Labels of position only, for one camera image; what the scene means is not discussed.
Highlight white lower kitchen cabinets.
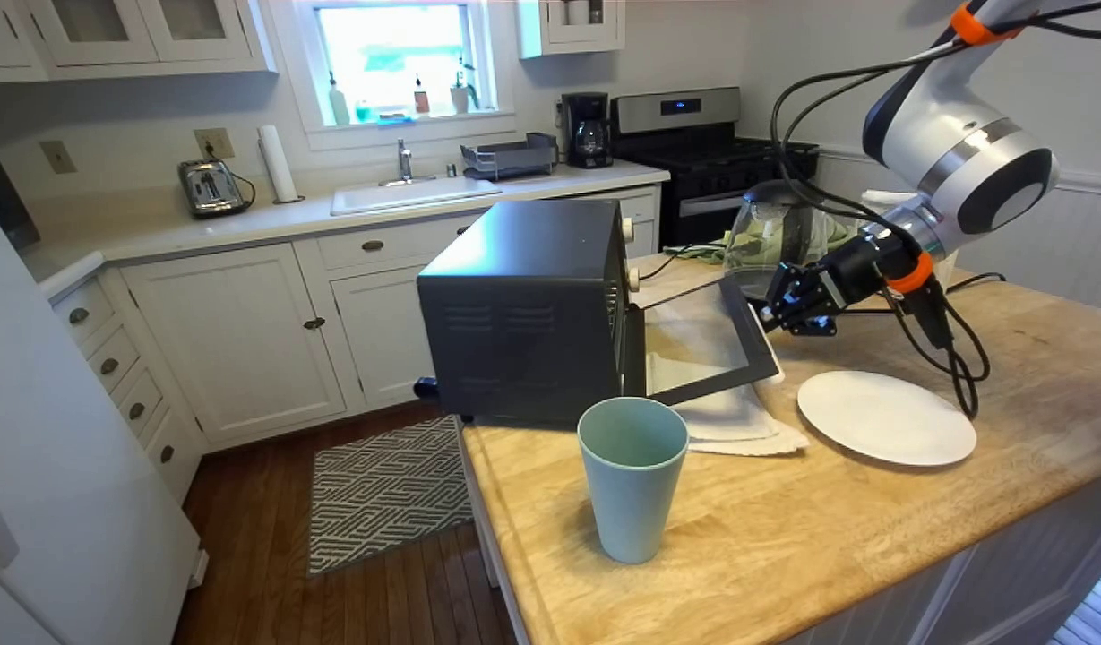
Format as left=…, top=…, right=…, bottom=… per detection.
left=48, top=184, right=663, bottom=507

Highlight paper towel roll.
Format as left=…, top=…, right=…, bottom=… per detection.
left=257, top=125, right=305, bottom=206

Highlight black cable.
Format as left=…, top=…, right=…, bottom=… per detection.
left=638, top=240, right=739, bottom=283
left=946, top=271, right=1008, bottom=295

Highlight white plant pot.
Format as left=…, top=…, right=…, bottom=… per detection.
left=449, top=59, right=480, bottom=116

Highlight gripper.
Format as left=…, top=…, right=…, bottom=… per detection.
left=760, top=235, right=902, bottom=339

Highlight chrome tap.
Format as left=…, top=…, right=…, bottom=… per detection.
left=379, top=138, right=436, bottom=188

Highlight silver toaster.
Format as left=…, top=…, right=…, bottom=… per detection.
left=177, top=159, right=250, bottom=219

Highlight patterned grey rug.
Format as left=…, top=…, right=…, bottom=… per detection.
left=306, top=415, right=474, bottom=578

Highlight light green plastic cup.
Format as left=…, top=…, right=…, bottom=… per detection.
left=577, top=397, right=690, bottom=565

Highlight glass kettle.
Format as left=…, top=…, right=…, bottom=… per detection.
left=723, top=179, right=842, bottom=302

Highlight wall switch plate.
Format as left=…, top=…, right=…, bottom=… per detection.
left=39, top=140, right=79, bottom=176

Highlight row of white wall cabinets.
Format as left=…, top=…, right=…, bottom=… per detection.
left=0, top=0, right=279, bottom=84

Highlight grey dish rack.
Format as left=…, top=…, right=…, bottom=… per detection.
left=460, top=132, right=560, bottom=183

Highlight white wall cabinet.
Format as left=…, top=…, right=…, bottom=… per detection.
left=516, top=0, right=627, bottom=60

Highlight black appliance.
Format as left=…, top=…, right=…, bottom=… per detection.
left=0, top=146, right=42, bottom=254

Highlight white refrigerator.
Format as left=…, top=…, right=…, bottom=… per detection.
left=0, top=192, right=210, bottom=645

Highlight window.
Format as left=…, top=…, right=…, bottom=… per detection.
left=268, top=0, right=520, bottom=151

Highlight black and steel stove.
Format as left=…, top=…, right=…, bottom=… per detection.
left=610, top=87, right=821, bottom=249

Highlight white sink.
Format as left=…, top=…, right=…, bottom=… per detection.
left=330, top=176, right=503, bottom=218

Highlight white plate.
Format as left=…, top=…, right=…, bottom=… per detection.
left=796, top=370, right=977, bottom=468

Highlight wall socket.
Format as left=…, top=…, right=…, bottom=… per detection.
left=193, top=127, right=237, bottom=163

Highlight black coffee maker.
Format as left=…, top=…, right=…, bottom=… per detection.
left=556, top=92, right=615, bottom=170

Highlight black toaster oven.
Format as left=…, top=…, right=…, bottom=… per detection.
left=416, top=199, right=781, bottom=429

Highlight white cloth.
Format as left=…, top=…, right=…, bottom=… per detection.
left=644, top=296, right=811, bottom=458

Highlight toaster oven door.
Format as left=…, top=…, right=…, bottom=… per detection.
left=624, top=276, right=781, bottom=406

